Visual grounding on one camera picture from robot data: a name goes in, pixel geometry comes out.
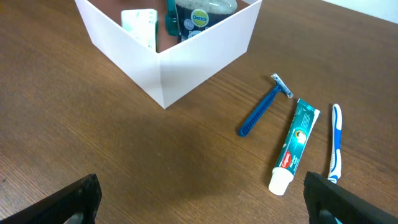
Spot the green white soap bar box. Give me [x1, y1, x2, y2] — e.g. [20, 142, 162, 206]
[121, 9, 158, 52]

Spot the teal mouthwash bottle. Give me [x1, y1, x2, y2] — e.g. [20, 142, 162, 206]
[165, 0, 180, 36]

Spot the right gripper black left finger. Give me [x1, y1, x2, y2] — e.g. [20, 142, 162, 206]
[1, 174, 102, 224]

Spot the white open cardboard box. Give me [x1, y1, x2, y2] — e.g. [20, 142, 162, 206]
[75, 0, 262, 108]

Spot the blue disposable razor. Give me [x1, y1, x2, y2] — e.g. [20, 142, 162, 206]
[238, 73, 294, 137]

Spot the blue white toothbrush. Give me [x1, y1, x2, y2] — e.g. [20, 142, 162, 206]
[327, 104, 343, 184]

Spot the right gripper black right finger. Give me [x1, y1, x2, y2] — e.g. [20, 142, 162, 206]
[303, 172, 397, 224]

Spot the dark blue pump soap bottle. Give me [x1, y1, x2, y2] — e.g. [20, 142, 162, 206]
[175, 0, 238, 42]

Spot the teal toothpaste tube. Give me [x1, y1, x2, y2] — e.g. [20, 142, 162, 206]
[268, 99, 320, 196]

